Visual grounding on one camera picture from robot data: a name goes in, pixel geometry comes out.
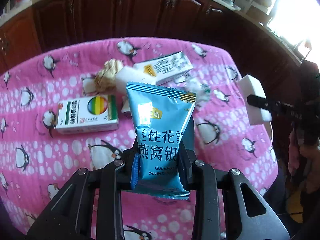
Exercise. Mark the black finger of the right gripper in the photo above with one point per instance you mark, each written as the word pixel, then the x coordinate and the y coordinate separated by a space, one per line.
pixel 273 106

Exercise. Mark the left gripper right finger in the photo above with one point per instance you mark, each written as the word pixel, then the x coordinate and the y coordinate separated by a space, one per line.
pixel 247 214

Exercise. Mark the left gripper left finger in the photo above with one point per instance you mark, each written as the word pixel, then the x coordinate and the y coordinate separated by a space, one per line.
pixel 69 214

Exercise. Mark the white green wrapper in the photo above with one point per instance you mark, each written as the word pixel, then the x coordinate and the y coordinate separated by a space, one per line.
pixel 202 91

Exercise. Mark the white rainbow medicine box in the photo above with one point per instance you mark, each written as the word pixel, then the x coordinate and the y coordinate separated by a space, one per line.
pixel 88 114

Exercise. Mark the blue snack packet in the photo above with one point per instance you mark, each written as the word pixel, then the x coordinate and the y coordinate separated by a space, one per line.
pixel 160 116

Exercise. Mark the dark wooden kitchen cabinets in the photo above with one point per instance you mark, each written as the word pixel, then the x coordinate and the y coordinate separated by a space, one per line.
pixel 50 24

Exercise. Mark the pink penguin tablecloth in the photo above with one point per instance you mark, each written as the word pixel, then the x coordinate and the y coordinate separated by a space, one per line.
pixel 36 161

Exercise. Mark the crumpled beige paper ball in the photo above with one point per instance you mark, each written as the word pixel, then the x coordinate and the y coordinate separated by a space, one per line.
pixel 105 79

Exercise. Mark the white green long carton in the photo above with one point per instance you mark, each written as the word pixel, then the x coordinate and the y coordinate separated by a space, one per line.
pixel 166 68

